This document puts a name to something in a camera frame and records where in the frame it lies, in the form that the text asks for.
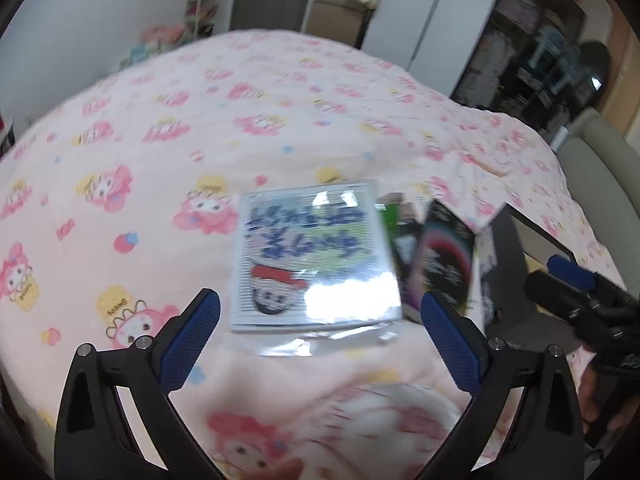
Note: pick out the white wardrobe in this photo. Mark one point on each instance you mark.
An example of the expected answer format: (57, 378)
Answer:
(430, 15)

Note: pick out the beige sofa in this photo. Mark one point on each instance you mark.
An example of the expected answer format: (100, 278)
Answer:
(600, 180)

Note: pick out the dark storage shelf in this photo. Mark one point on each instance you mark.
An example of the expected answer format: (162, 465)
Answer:
(525, 60)

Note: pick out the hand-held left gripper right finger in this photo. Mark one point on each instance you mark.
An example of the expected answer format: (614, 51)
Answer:
(452, 345)

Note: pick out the black box container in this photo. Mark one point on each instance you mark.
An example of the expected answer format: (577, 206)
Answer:
(510, 270)

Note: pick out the stacked cardboard boxes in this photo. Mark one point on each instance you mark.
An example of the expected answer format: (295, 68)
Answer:
(345, 5)

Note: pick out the pile of plush toys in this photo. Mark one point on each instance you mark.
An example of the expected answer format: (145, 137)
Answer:
(155, 45)

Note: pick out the pink cartoon printed blanket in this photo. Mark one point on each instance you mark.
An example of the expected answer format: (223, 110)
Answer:
(150, 160)

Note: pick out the person's right hand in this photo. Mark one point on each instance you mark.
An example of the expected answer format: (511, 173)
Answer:
(590, 395)

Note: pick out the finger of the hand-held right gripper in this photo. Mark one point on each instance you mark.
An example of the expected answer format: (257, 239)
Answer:
(575, 272)
(550, 292)

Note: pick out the black packet with rainbow arc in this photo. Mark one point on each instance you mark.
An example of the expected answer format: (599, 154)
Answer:
(440, 255)

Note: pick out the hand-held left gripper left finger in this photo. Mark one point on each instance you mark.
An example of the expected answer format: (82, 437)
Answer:
(192, 340)

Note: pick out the square cartoon card packet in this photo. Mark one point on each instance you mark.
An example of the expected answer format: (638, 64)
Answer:
(310, 260)

